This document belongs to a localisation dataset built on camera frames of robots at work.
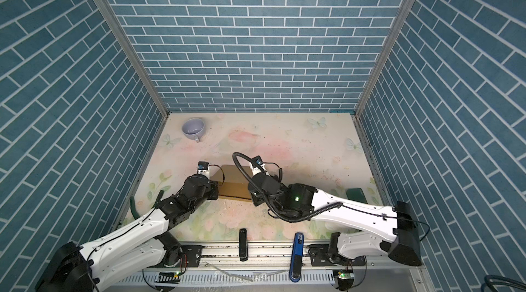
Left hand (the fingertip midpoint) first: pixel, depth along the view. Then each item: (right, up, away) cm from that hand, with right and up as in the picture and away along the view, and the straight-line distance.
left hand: (219, 181), depth 85 cm
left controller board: (-15, -31, -12) cm, 37 cm away
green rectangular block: (+60, -7, +5) cm, 60 cm away
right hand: (+15, +4, -13) cm, 20 cm away
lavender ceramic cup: (-20, +23, +24) cm, 39 cm away
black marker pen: (+12, -21, -10) cm, 26 cm away
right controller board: (+49, -32, -11) cm, 60 cm away
